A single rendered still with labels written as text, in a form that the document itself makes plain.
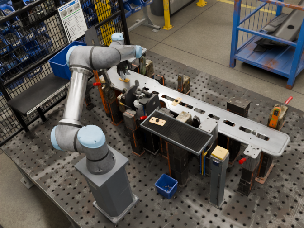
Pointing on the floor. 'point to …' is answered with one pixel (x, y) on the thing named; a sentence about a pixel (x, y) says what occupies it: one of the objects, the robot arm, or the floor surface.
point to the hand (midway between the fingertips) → (123, 77)
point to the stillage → (272, 41)
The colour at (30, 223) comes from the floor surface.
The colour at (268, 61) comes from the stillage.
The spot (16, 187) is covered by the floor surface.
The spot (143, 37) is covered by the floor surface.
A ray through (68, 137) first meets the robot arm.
